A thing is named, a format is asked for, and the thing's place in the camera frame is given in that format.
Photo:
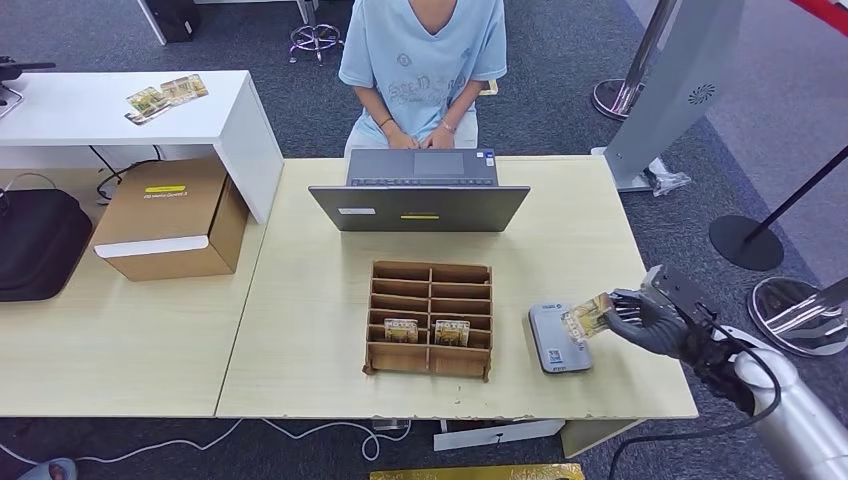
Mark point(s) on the person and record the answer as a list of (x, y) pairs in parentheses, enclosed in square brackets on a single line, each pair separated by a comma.
[(424, 60)]

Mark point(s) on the black box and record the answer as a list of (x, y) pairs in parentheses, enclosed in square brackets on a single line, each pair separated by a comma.
[(172, 20)]

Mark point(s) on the blue shoe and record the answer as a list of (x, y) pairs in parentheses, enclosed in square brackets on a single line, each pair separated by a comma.
[(50, 470)]

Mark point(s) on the gold printed ID card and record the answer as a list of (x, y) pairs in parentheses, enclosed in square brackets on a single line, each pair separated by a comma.
[(586, 318)]

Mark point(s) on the grey kiosk panel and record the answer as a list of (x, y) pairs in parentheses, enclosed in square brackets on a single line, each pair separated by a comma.
[(676, 86)]

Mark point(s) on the red barrier belt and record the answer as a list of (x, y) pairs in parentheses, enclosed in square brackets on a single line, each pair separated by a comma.
[(825, 13)]

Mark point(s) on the grey card reader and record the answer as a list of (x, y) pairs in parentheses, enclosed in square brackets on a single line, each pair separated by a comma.
[(553, 348)]

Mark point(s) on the chrome stool base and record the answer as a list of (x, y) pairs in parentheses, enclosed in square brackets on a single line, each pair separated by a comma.
[(314, 36)]

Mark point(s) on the white desk shelf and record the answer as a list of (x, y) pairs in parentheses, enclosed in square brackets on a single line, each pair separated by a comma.
[(79, 109)]

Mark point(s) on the black bar device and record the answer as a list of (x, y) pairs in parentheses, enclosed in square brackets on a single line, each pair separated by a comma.
[(20, 68)]

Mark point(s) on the person's left forearm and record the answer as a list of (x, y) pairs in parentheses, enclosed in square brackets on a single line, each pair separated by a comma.
[(460, 106)]

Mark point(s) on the black bag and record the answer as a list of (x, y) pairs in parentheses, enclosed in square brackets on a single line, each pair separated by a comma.
[(40, 245)]

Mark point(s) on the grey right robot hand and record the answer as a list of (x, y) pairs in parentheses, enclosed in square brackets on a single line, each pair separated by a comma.
[(652, 328)]

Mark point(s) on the brown slotted card organizer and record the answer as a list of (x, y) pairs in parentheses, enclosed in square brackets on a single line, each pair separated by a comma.
[(397, 358)]

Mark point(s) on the black stanchion post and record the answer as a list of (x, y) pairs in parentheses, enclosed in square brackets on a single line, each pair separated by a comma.
[(745, 242)]

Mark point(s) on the chrome stanchion base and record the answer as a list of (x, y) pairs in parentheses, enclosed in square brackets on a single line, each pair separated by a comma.
[(795, 318)]

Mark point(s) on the person's right hand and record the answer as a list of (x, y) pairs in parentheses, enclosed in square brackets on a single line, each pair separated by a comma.
[(401, 139)]

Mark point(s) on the grey laptop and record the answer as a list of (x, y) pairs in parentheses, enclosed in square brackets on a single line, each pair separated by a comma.
[(417, 208)]

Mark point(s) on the gold floor sheet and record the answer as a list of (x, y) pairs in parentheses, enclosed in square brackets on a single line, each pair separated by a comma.
[(477, 473)]

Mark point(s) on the grey flat stand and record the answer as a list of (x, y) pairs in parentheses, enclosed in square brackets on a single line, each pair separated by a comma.
[(8, 102)]

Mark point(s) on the brown cardboard box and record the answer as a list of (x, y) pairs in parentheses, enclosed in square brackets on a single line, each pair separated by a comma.
[(166, 218)]

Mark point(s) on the chrome stanchion post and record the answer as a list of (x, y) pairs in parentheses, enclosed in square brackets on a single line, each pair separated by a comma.
[(639, 60)]

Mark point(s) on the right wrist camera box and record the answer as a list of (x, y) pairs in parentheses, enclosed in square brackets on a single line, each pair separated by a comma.
[(679, 291)]

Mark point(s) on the person's left hand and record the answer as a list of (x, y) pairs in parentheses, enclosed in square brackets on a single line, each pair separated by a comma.
[(440, 139)]

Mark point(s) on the person's right forearm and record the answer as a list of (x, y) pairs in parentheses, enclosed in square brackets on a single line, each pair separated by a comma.
[(376, 106)]

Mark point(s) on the clear plastic bag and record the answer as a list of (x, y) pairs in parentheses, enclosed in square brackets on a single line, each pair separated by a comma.
[(669, 177)]

